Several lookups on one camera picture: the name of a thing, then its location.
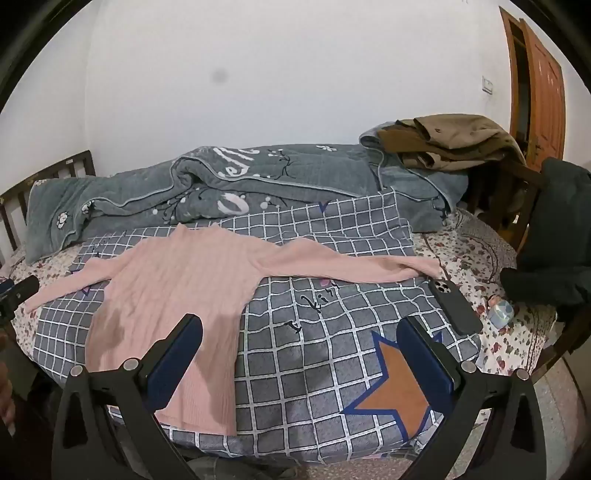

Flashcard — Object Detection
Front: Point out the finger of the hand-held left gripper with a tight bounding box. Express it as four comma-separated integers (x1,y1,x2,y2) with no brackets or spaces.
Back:
0,275,40,315

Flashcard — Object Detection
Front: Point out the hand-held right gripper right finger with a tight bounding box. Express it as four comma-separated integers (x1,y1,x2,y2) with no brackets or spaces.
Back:
397,316,556,480

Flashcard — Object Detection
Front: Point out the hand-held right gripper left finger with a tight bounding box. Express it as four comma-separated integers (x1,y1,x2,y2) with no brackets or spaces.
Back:
52,314,204,480

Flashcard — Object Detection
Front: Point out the pink knit sweater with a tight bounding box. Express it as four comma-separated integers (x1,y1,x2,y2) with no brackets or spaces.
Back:
21,223,441,437

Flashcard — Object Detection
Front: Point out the black smartphone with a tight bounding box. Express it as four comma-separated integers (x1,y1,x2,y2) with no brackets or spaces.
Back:
427,278,484,336

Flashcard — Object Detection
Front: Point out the dark wooden headboard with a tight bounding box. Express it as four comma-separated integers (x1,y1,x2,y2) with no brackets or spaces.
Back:
0,150,97,260

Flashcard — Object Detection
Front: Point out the small blue white jar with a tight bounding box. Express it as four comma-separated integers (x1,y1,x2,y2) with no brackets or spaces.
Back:
488,296,515,330

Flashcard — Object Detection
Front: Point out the grey checked blanket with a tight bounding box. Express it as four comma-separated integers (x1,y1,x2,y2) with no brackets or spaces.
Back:
34,187,481,462

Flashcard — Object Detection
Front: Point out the grey printed quilt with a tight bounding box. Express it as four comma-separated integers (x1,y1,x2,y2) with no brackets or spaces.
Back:
25,131,469,265

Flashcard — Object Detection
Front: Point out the dark green jacket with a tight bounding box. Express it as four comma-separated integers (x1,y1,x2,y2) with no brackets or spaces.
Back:
501,157,591,311

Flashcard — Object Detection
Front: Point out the wooden chair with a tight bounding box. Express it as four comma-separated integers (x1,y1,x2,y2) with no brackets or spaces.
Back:
465,156,588,384

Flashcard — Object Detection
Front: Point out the brown garment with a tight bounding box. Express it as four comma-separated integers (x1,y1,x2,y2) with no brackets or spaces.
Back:
376,124,419,155

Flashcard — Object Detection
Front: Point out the khaki jacket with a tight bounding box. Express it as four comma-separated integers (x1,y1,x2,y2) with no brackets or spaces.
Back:
397,114,527,171

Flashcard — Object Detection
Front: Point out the orange wooden door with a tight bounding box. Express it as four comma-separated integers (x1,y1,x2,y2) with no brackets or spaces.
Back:
499,6,568,160

